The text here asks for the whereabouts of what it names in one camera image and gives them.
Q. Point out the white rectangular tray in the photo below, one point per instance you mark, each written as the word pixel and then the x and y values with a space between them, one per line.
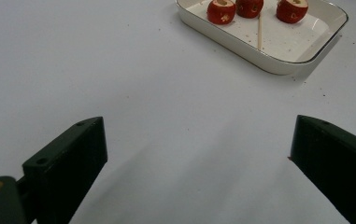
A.
pixel 284 43

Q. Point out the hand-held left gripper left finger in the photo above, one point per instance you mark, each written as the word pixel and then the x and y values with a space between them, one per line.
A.
pixel 69 161

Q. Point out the thin wooden skewer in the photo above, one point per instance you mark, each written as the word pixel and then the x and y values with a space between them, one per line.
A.
pixel 259 32

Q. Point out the red hawthorn fruit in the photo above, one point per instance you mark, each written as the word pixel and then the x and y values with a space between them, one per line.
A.
pixel 220 13
pixel 249 8
pixel 291 12

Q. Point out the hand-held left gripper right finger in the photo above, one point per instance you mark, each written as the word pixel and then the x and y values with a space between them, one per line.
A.
pixel 337 161

